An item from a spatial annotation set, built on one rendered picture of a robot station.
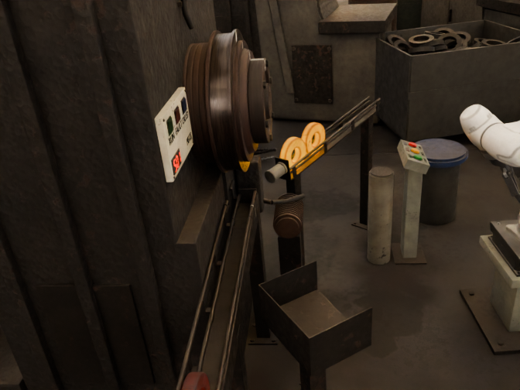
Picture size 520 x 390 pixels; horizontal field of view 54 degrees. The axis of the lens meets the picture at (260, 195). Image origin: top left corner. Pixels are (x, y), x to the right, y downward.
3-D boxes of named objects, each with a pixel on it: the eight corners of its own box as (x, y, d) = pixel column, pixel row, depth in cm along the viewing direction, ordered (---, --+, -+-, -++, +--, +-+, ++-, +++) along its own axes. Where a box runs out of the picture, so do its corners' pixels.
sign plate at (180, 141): (165, 182, 137) (154, 118, 129) (187, 143, 160) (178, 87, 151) (174, 182, 137) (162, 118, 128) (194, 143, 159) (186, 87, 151)
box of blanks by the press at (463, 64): (404, 156, 383) (410, 52, 346) (366, 119, 455) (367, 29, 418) (533, 137, 394) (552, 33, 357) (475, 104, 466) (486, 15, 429)
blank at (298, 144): (277, 145, 224) (283, 147, 222) (298, 131, 233) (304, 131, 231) (282, 176, 233) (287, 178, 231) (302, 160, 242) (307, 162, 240)
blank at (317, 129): (298, 131, 233) (304, 131, 231) (318, 116, 243) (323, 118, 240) (302, 160, 242) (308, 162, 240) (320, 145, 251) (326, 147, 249)
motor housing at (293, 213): (279, 312, 245) (271, 215, 220) (282, 282, 264) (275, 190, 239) (306, 312, 244) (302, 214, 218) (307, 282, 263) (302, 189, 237)
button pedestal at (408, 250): (395, 267, 268) (401, 159, 238) (390, 241, 289) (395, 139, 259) (427, 267, 266) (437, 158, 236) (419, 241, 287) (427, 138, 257)
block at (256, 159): (237, 214, 218) (232, 162, 207) (241, 204, 225) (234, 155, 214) (263, 213, 217) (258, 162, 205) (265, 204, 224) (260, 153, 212)
